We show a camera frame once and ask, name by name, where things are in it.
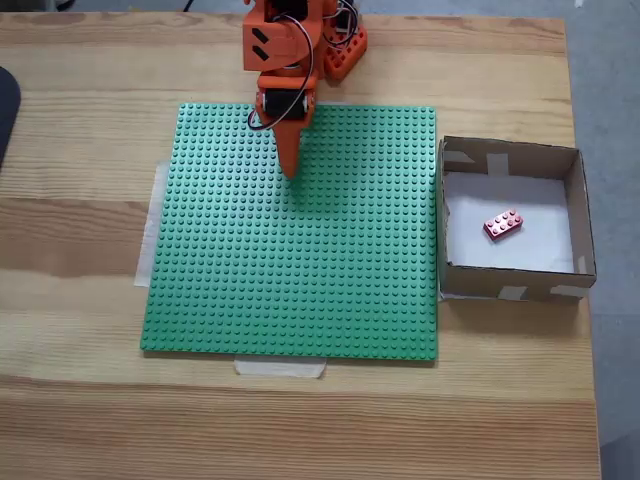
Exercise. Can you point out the brown cardboard box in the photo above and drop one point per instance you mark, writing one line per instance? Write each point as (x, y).
(470, 286)

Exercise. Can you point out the green lego baseplate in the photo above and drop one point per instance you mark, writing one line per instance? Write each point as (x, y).
(300, 275)

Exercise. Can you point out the translucent masking tape strip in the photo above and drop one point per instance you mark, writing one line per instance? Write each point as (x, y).
(145, 250)
(280, 370)
(337, 103)

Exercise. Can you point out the white paper sheet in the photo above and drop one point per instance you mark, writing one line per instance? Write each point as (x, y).
(540, 250)

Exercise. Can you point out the red lego block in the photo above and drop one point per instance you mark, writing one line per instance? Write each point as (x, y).
(504, 226)

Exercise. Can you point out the flat black object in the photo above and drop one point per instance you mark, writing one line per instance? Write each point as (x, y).
(7, 115)

